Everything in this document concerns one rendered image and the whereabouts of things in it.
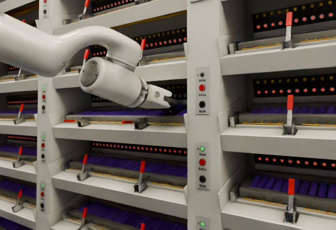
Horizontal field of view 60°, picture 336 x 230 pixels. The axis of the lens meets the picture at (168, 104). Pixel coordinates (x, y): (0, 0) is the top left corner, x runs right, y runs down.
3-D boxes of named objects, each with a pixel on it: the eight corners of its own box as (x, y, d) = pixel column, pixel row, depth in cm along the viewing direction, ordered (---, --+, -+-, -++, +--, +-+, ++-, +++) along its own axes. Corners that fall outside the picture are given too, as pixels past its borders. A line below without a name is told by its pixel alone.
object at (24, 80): (41, 89, 119) (31, 56, 116) (-26, 95, 153) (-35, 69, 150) (79, 79, 135) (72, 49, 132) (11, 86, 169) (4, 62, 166)
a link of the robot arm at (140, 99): (145, 72, 73) (152, 76, 76) (119, 75, 78) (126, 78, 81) (140, 105, 71) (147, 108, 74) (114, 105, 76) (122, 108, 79)
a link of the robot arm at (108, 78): (125, 67, 78) (112, 100, 77) (86, 48, 67) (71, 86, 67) (147, 75, 72) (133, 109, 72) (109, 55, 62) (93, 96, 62)
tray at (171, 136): (189, 148, 79) (184, 115, 77) (54, 137, 113) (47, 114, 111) (219, 123, 95) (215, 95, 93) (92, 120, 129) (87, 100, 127)
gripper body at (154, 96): (151, 76, 75) (174, 89, 83) (121, 79, 80) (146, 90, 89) (147, 105, 73) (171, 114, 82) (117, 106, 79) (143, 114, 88)
